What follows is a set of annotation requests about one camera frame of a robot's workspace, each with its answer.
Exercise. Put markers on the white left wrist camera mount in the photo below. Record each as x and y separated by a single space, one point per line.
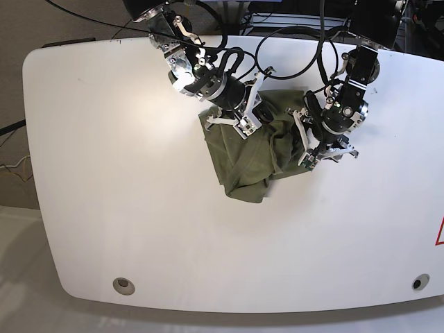
310 159

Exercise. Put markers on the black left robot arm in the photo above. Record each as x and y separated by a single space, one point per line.
376 24

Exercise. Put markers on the table cable grommet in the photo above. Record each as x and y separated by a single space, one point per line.
123 286
420 282

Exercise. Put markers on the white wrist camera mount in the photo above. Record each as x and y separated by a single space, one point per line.
242 120
310 159

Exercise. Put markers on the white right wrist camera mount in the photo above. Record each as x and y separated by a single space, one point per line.
242 120

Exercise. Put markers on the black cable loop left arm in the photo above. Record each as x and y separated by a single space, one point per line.
290 52

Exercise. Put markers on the right table cable grommet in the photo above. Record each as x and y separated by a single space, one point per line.
420 282

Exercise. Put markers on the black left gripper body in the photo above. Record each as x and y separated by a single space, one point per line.
322 141

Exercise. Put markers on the red triangle sticker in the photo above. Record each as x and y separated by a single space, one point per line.
440 237

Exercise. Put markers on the aluminium frame rail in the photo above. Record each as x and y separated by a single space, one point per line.
283 20

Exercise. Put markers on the olive green T-shirt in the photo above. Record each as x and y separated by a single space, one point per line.
246 167

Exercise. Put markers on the left table cable grommet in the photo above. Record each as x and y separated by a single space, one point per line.
123 286

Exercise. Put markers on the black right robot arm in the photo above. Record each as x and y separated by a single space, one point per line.
196 70

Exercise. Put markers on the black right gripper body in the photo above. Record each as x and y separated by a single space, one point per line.
233 95

